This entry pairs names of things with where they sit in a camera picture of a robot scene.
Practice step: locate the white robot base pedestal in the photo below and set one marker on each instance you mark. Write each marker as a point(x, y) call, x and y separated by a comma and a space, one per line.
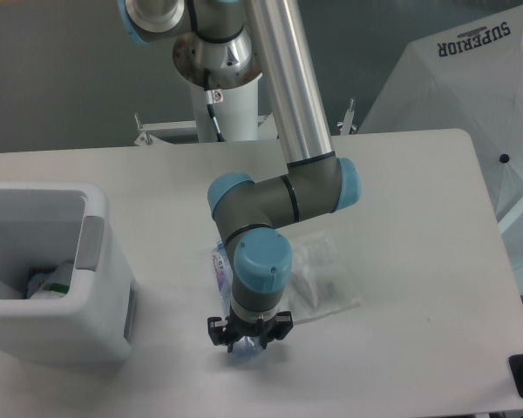
point(236, 111)

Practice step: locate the white plastic trash can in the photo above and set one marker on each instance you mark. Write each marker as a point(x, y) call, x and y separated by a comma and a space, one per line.
point(43, 224)

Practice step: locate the white Superior umbrella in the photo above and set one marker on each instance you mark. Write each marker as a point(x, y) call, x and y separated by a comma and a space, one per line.
point(468, 78)

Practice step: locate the white metal mounting frame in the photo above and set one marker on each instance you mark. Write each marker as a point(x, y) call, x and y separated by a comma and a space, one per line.
point(186, 132)

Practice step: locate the clear plastic water bottle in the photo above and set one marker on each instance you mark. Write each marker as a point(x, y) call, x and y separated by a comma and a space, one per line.
point(247, 347)

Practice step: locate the white trash in can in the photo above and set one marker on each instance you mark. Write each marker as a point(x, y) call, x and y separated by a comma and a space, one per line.
point(50, 284)

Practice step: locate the clear plastic bag green stripe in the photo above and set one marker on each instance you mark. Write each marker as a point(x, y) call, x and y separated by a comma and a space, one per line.
point(321, 282)

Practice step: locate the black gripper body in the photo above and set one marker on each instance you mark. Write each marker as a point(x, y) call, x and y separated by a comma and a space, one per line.
point(237, 328)

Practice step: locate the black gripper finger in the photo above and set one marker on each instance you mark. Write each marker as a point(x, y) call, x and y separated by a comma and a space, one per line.
point(220, 333)
point(277, 328)

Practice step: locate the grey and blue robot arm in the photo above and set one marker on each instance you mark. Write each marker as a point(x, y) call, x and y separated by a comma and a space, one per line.
point(220, 46)

